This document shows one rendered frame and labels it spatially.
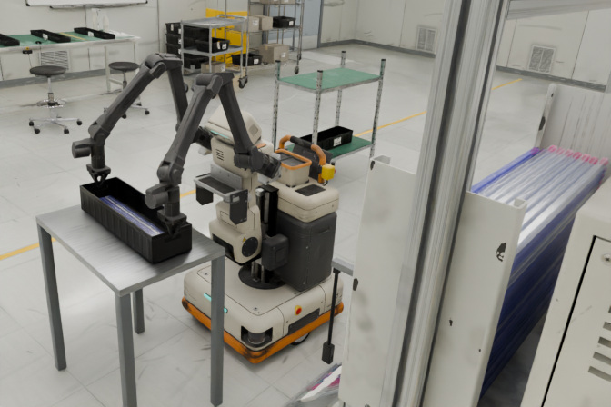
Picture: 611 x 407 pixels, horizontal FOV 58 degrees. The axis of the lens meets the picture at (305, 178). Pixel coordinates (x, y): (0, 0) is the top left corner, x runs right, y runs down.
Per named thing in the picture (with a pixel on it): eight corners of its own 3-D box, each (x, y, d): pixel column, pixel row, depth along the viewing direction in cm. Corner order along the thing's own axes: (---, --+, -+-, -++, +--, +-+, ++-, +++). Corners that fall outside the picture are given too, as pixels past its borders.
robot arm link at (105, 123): (169, 68, 227) (158, 58, 234) (160, 60, 222) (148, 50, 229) (103, 147, 227) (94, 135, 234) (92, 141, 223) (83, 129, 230)
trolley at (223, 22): (177, 94, 738) (176, 16, 700) (215, 82, 815) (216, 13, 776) (211, 100, 718) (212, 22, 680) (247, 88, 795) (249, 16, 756)
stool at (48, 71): (20, 126, 569) (13, 66, 546) (68, 118, 607) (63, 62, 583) (44, 139, 541) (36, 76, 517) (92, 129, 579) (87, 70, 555)
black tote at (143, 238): (192, 249, 212) (192, 223, 208) (152, 263, 200) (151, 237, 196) (118, 199, 248) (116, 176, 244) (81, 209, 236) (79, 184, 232)
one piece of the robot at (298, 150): (278, 175, 305) (293, 137, 303) (325, 197, 282) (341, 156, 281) (265, 172, 296) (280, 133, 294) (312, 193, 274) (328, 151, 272)
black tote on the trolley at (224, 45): (214, 54, 720) (214, 43, 715) (195, 50, 731) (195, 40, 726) (230, 50, 754) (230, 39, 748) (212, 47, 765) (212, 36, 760)
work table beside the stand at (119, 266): (140, 327, 290) (133, 189, 260) (223, 402, 246) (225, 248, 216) (55, 366, 260) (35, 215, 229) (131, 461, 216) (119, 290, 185)
